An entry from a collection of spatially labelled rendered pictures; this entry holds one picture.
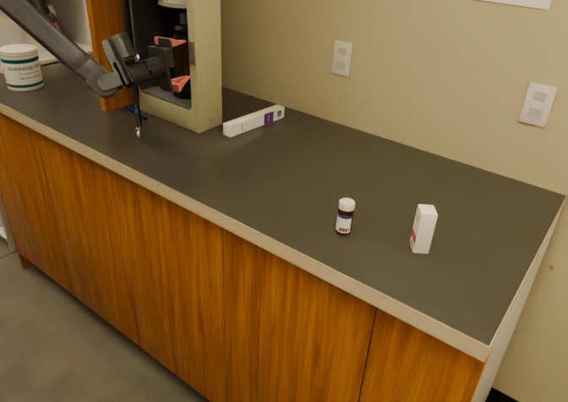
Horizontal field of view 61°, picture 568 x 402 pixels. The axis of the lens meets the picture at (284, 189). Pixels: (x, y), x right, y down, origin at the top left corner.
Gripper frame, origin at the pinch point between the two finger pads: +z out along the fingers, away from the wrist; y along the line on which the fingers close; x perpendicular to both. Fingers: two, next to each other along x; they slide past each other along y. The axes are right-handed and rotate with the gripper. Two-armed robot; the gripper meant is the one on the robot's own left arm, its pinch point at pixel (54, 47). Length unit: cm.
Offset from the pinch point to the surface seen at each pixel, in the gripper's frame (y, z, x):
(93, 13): 10.3, -6.0, -15.1
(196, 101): -13.8, 25.9, -32.9
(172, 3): -8.6, -3.4, -36.2
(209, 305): -44, 77, -11
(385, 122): -34, 49, -89
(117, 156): -20.0, 32.0, -3.8
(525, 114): -73, 45, -108
